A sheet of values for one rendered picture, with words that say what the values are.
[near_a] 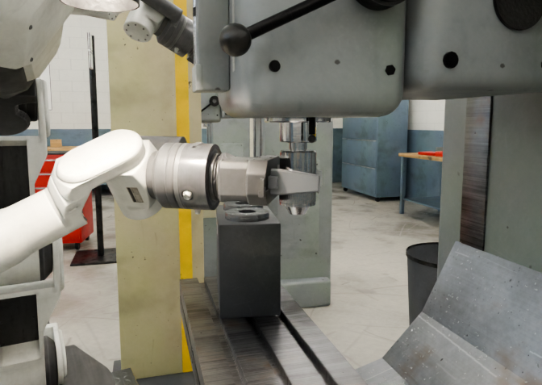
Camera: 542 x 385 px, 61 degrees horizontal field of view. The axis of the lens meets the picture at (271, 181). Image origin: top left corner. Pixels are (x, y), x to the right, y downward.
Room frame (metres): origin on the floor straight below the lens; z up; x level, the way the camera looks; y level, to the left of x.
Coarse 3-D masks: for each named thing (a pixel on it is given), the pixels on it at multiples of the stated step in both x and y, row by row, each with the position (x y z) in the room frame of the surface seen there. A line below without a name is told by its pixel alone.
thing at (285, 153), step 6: (282, 150) 0.58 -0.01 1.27; (288, 150) 0.58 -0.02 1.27; (306, 150) 0.58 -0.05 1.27; (312, 150) 0.58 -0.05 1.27; (282, 156) 0.58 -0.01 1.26; (288, 156) 0.57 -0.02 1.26; (294, 156) 0.57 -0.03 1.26; (300, 156) 0.57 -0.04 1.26; (306, 156) 0.57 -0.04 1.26; (312, 156) 0.57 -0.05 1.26
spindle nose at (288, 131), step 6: (282, 126) 0.58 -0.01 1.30; (288, 126) 0.57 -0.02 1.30; (294, 126) 0.57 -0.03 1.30; (300, 126) 0.57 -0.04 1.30; (306, 126) 0.57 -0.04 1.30; (282, 132) 0.58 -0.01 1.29; (288, 132) 0.57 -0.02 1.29; (294, 132) 0.57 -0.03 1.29; (300, 132) 0.57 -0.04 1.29; (306, 132) 0.57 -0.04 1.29; (282, 138) 0.58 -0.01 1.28; (288, 138) 0.57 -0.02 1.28; (294, 138) 0.57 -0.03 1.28; (300, 138) 0.57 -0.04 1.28; (306, 138) 0.57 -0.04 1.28
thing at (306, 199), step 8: (280, 160) 0.58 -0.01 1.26; (288, 160) 0.57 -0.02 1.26; (296, 160) 0.57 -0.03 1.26; (304, 160) 0.57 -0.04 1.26; (312, 160) 0.57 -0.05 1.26; (280, 168) 0.58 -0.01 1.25; (288, 168) 0.57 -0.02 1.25; (296, 168) 0.57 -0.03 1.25; (304, 168) 0.57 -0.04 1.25; (312, 168) 0.57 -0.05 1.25; (312, 192) 0.58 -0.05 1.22; (280, 200) 0.58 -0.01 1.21; (288, 200) 0.57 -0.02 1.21; (296, 200) 0.57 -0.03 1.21; (304, 200) 0.57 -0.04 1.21; (312, 200) 0.58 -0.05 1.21
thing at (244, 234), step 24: (216, 216) 1.02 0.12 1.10; (240, 216) 0.88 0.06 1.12; (264, 216) 0.90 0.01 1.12; (216, 240) 1.06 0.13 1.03; (240, 240) 0.86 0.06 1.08; (264, 240) 0.87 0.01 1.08; (240, 264) 0.86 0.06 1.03; (264, 264) 0.87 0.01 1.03; (240, 288) 0.86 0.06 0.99; (264, 288) 0.87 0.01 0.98; (240, 312) 0.86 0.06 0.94; (264, 312) 0.87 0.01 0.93
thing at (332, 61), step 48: (240, 0) 0.49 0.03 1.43; (288, 0) 0.48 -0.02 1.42; (336, 0) 0.50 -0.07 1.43; (288, 48) 0.48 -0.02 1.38; (336, 48) 0.50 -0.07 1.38; (384, 48) 0.51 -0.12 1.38; (240, 96) 0.50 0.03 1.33; (288, 96) 0.48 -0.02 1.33; (336, 96) 0.50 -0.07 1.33; (384, 96) 0.51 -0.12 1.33
